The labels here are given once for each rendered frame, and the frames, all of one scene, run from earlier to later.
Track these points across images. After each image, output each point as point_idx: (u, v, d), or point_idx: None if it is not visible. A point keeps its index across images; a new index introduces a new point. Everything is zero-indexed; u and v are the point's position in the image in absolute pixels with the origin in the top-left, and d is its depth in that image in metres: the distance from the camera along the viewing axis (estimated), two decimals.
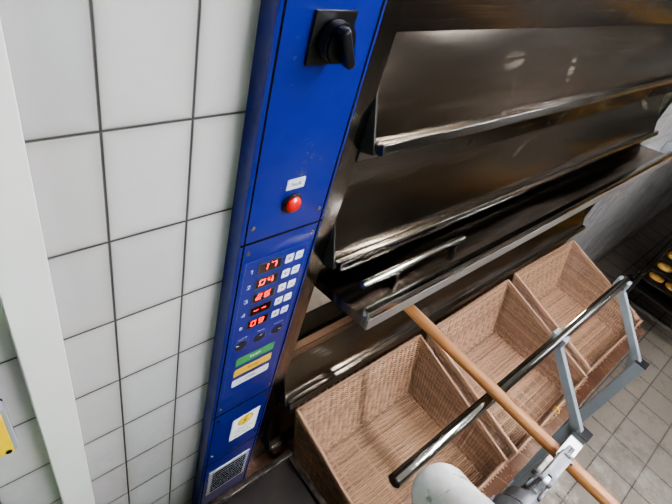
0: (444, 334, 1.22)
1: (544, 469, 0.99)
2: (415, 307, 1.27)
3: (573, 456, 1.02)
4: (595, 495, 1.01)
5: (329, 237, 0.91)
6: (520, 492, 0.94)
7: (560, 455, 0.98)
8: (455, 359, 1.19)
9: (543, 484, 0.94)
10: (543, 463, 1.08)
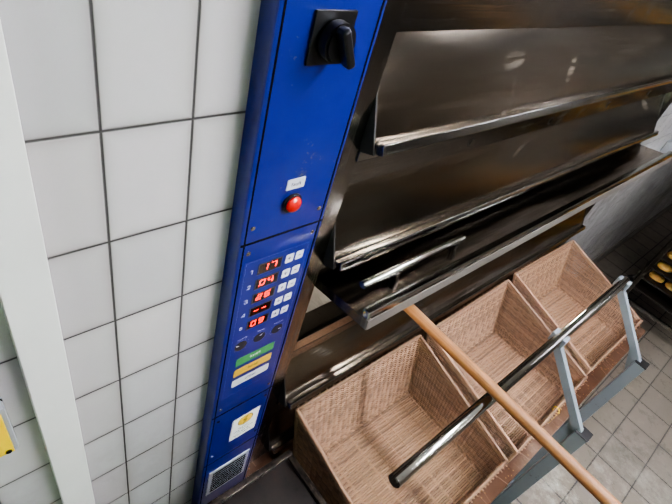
0: (608, 491, 1.01)
1: None
2: (566, 452, 1.06)
3: None
4: None
5: (329, 237, 0.91)
6: None
7: None
8: None
9: None
10: None
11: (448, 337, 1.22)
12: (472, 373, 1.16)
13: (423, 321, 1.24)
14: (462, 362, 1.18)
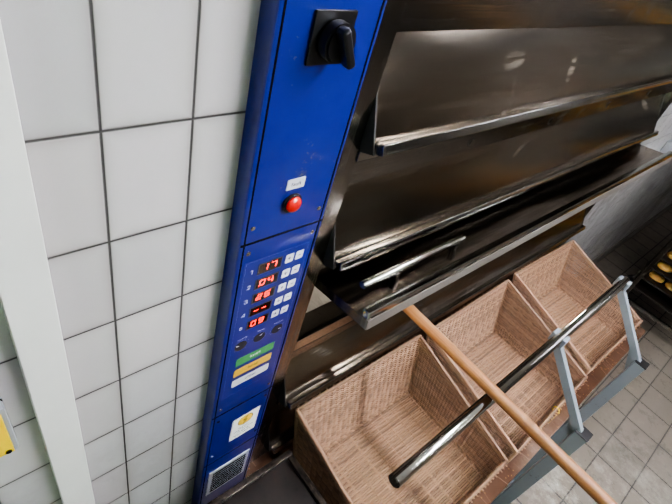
0: (606, 493, 1.01)
1: None
2: (565, 453, 1.06)
3: None
4: None
5: (329, 237, 0.91)
6: None
7: None
8: None
9: None
10: None
11: (447, 338, 1.22)
12: (472, 375, 1.17)
13: (423, 322, 1.24)
14: (461, 363, 1.18)
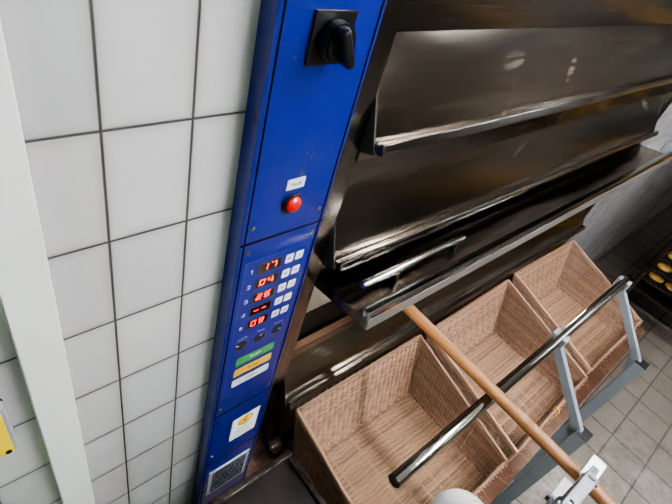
0: (606, 493, 1.01)
1: (566, 492, 0.96)
2: (565, 453, 1.06)
3: (597, 477, 0.98)
4: None
5: (329, 237, 0.91)
6: None
7: (584, 478, 0.95)
8: None
9: None
10: (557, 489, 1.07)
11: (447, 338, 1.22)
12: (472, 375, 1.17)
13: (423, 322, 1.24)
14: (461, 363, 1.18)
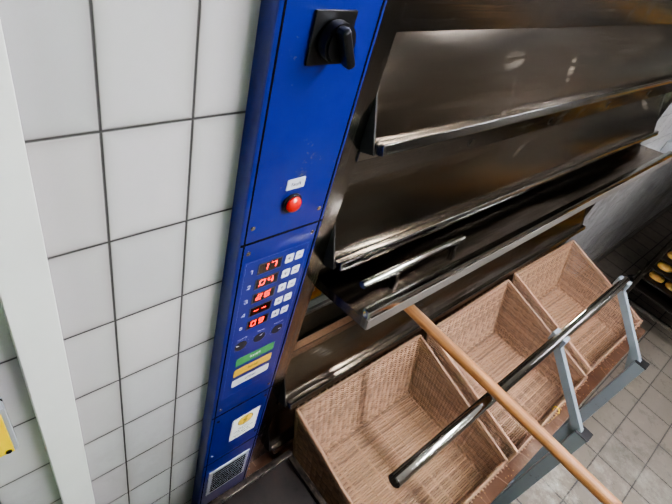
0: None
1: None
2: None
3: None
4: None
5: (329, 237, 0.91)
6: None
7: None
8: None
9: None
10: None
11: (555, 439, 1.07)
12: (589, 486, 1.02)
13: (525, 419, 1.10)
14: (575, 471, 1.03)
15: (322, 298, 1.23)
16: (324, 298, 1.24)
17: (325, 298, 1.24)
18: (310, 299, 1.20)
